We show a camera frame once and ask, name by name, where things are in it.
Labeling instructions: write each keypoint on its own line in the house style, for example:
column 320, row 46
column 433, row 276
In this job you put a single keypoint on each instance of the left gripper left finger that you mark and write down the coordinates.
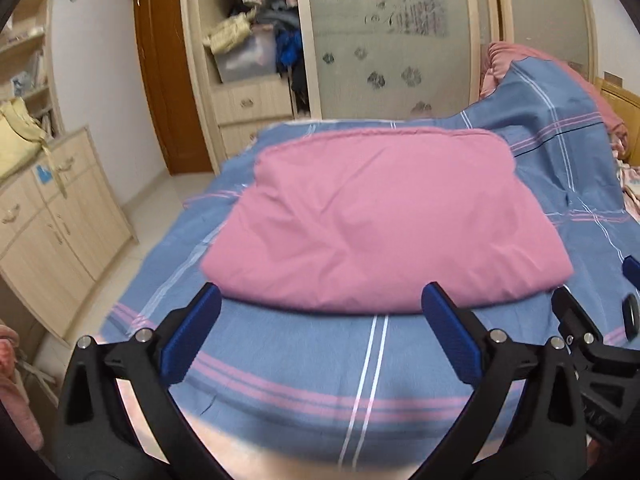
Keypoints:
column 117, row 418

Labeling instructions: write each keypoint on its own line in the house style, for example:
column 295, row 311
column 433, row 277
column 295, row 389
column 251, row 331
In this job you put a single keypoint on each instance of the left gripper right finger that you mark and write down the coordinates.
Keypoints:
column 523, row 419

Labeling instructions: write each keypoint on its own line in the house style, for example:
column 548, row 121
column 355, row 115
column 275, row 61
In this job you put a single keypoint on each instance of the pink and cream jacket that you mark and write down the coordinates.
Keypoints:
column 359, row 221

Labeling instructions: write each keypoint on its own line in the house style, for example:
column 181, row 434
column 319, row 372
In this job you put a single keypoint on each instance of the clothes pile in wardrobe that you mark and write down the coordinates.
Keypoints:
column 246, row 16

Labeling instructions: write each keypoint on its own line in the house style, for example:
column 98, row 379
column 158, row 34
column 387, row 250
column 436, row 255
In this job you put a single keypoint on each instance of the pink towel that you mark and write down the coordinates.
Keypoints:
column 13, row 394

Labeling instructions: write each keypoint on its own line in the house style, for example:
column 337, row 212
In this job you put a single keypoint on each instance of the light wood side cabinet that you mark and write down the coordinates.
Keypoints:
column 61, row 230

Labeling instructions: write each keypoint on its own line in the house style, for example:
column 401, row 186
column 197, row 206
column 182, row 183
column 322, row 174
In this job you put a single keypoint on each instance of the wooden headboard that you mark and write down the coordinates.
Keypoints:
column 625, row 105

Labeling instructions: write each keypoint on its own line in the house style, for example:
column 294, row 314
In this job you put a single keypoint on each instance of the yellow bag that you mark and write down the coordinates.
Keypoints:
column 22, row 140

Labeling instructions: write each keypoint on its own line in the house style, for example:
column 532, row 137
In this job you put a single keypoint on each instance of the brown wooden door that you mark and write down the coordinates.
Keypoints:
column 168, row 88

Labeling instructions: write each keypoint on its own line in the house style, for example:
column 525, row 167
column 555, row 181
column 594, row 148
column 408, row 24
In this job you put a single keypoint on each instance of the pink pillow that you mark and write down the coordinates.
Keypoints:
column 500, row 57

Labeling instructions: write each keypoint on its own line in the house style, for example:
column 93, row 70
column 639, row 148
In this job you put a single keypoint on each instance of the clear storage box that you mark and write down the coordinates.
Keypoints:
column 255, row 57

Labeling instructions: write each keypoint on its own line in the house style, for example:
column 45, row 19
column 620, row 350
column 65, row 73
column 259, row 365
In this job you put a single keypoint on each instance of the wardrobe with frosted sliding doors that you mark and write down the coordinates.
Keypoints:
column 389, row 59

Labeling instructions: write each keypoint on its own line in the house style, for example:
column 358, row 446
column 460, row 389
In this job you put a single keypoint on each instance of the wall shelf unit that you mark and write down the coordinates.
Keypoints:
column 26, row 63

